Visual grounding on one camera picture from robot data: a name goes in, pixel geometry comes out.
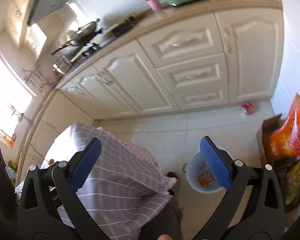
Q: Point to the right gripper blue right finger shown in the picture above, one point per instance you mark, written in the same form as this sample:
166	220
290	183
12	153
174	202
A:
234	176

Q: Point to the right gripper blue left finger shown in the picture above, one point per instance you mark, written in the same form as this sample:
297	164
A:
70	176

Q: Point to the white orange printed wrapper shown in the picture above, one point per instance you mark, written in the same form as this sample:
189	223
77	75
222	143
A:
205	176

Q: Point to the white trash bin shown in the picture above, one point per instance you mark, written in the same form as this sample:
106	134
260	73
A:
191	170

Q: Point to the kitchen window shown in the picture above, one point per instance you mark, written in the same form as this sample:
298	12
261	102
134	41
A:
15	98

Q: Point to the cream lower kitchen cabinets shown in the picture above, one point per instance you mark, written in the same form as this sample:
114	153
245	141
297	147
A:
197	59

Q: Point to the person's thumb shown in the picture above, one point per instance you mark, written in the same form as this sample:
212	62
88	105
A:
164	237

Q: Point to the small orange fruit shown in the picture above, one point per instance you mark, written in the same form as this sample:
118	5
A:
51	161

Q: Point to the grey checked tablecloth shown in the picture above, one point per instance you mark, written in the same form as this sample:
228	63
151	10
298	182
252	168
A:
122	193

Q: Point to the brown cardboard box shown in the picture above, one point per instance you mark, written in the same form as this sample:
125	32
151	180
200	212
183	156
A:
268	127

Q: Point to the red crushed can on floor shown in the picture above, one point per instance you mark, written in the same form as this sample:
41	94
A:
248	108

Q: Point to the orange printed bag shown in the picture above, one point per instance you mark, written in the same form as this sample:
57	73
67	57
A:
285	141

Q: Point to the pink checked cloth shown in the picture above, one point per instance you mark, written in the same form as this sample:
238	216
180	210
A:
142	154

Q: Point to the chrome sink faucet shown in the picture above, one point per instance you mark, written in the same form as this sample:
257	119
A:
21	116

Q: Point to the person's dark trouser leg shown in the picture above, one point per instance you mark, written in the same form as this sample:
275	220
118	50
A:
168	221

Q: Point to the hanging utensil rack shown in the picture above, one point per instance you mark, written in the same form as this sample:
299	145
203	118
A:
37	77

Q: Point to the steel wok with lid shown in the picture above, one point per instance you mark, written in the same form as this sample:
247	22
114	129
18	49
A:
82	36

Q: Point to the black gas stove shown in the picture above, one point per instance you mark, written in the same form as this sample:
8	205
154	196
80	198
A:
106	37

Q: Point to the pink utensil holder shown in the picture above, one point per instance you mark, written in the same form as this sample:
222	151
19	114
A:
155	5

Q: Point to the cream upper wall cabinets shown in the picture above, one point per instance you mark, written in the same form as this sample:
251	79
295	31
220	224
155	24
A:
17	27

